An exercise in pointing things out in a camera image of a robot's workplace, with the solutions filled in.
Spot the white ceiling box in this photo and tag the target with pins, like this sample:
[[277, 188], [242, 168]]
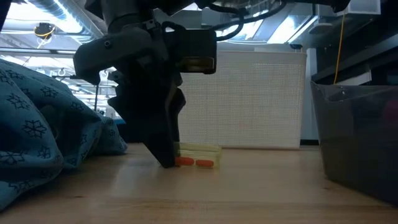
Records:
[[363, 6]]

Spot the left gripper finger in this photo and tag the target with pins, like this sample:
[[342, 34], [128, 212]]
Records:
[[178, 105], [149, 118]]

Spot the black metal stand frame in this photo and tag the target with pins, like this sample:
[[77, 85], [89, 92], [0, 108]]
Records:
[[97, 96]]

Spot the yellow translucent pill vial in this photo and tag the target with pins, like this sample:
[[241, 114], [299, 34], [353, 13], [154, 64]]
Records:
[[199, 152]]

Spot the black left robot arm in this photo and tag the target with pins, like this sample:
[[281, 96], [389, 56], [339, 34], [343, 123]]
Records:
[[124, 12]]

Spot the blue snowflake patterned cloth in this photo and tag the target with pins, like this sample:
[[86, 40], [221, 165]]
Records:
[[31, 124]]

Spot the dark translucent plastic bin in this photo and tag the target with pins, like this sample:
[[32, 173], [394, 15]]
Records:
[[357, 140]]

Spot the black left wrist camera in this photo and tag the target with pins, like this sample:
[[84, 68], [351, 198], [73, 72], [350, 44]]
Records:
[[192, 46]]

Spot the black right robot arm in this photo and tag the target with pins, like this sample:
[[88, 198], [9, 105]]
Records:
[[339, 4]]

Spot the silver ribbed ventilation duct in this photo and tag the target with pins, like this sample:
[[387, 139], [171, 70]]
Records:
[[62, 12]]

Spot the white perforated plastic basket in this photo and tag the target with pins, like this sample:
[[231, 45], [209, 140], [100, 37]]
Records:
[[248, 99]]

